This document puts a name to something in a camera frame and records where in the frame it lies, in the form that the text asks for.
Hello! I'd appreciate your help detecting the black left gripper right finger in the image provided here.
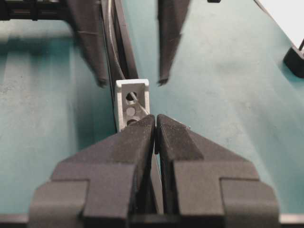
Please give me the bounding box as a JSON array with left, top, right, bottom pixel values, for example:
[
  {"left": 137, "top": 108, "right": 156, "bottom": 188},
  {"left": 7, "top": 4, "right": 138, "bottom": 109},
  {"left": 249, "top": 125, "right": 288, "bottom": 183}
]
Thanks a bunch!
[{"left": 157, "top": 114, "right": 280, "bottom": 228}]

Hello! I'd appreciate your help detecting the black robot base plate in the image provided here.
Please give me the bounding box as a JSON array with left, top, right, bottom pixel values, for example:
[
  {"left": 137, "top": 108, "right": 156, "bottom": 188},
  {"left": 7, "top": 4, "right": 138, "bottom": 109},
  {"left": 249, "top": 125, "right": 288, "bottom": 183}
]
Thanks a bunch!
[{"left": 283, "top": 41, "right": 304, "bottom": 78}]

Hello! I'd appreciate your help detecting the silver corner bracket fitting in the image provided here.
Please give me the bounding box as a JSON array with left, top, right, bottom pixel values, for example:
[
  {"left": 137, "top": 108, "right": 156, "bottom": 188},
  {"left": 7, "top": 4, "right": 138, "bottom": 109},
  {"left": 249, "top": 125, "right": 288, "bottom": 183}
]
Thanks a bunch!
[{"left": 114, "top": 79, "right": 150, "bottom": 132}]

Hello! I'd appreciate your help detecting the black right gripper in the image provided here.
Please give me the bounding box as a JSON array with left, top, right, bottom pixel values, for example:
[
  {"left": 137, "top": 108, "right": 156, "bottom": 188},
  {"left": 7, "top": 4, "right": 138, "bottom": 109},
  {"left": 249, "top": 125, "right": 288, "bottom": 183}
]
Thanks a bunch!
[{"left": 0, "top": 0, "right": 107, "bottom": 87}]

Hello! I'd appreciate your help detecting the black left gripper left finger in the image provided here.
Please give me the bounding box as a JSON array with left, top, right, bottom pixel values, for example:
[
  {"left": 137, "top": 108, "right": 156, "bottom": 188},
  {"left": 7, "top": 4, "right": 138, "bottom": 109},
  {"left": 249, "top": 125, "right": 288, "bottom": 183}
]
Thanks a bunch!
[{"left": 28, "top": 115, "right": 155, "bottom": 228}]

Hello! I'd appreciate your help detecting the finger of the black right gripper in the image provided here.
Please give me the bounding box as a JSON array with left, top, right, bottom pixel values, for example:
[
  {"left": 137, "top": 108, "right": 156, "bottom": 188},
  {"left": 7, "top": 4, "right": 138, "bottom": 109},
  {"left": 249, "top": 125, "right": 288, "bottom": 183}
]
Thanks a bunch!
[{"left": 158, "top": 0, "right": 189, "bottom": 84}]

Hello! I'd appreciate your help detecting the long black aluminium rail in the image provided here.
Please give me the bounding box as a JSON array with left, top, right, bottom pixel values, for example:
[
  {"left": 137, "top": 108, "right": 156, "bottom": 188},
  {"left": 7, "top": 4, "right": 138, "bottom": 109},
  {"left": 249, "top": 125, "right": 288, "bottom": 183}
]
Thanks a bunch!
[{"left": 101, "top": 0, "right": 140, "bottom": 83}]

